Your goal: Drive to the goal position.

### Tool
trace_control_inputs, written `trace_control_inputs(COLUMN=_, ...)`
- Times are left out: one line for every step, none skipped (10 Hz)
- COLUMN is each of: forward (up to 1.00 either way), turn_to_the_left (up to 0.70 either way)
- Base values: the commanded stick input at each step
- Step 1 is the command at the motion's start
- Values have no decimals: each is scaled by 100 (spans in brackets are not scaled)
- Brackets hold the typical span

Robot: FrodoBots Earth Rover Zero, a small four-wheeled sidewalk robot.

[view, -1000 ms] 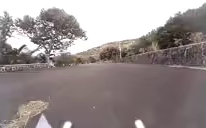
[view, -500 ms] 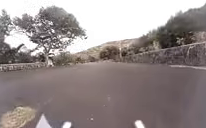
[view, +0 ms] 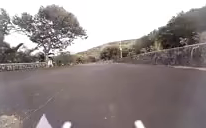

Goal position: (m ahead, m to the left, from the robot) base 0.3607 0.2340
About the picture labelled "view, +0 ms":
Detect bushy hillside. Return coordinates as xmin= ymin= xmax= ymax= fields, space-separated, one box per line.
xmin=75 ymin=39 xmax=139 ymax=63

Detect pole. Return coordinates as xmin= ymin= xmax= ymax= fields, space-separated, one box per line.
xmin=118 ymin=40 xmax=123 ymax=60

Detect grey asphalt road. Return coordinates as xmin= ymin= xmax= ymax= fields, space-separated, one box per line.
xmin=0 ymin=62 xmax=206 ymax=128

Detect bushes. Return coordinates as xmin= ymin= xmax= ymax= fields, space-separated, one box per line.
xmin=53 ymin=52 xmax=99 ymax=66

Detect large spreading tree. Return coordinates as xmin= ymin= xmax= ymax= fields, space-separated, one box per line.
xmin=11 ymin=3 xmax=89 ymax=64

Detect robot's own part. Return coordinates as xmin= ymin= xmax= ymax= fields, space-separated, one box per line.
xmin=61 ymin=120 xmax=73 ymax=128
xmin=134 ymin=119 xmax=146 ymax=128

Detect wooded slope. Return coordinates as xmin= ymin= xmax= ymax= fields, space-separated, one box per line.
xmin=132 ymin=1 xmax=206 ymax=54

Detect group of trees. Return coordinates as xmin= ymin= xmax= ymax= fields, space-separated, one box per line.
xmin=0 ymin=8 xmax=47 ymax=64

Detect stone wall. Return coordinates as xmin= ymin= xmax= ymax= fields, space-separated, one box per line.
xmin=115 ymin=40 xmax=206 ymax=69

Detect low roadside wall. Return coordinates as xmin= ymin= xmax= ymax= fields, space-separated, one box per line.
xmin=0 ymin=61 xmax=55 ymax=73

